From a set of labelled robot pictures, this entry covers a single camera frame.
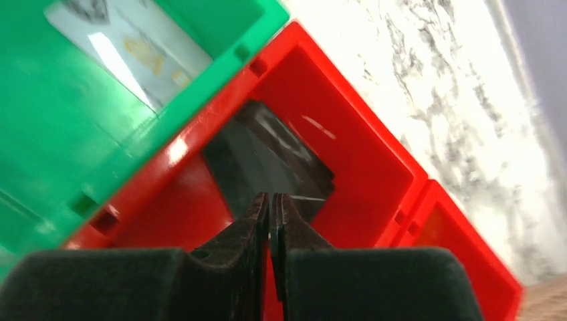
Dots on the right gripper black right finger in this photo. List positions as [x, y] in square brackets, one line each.
[316, 281]

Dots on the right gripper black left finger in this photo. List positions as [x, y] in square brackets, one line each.
[220, 280]

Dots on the black card in red bin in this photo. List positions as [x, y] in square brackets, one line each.
[256, 152]

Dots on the silver card in green bin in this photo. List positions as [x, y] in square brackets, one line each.
[136, 42]

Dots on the black card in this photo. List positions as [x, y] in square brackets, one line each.
[304, 198]
[256, 152]

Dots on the green plastic bin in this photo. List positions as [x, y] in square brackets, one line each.
[72, 134]

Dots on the peach desk organizer rack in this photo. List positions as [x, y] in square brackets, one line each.
[545, 301]

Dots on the red double plastic bin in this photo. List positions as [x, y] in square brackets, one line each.
[382, 197]

